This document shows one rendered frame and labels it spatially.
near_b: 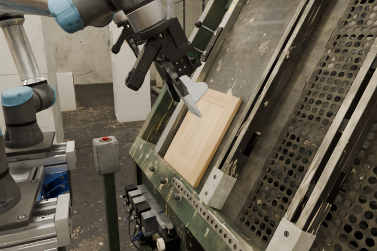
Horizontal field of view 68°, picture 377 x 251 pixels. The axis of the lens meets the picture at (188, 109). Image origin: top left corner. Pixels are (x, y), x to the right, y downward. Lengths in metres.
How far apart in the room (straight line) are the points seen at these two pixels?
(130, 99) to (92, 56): 4.45
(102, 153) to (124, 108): 3.47
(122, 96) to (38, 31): 2.05
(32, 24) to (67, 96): 2.95
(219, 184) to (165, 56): 0.55
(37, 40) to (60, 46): 5.89
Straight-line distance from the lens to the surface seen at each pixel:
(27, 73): 1.44
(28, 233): 0.93
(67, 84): 6.08
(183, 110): 1.44
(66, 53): 9.25
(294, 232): 0.80
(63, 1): 0.59
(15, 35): 1.45
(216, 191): 1.01
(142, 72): 0.59
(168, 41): 0.60
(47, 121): 3.50
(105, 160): 1.58
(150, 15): 0.57
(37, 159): 1.37
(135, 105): 5.02
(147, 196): 1.42
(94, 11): 0.58
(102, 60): 9.26
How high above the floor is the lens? 1.49
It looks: 15 degrees down
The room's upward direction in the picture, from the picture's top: straight up
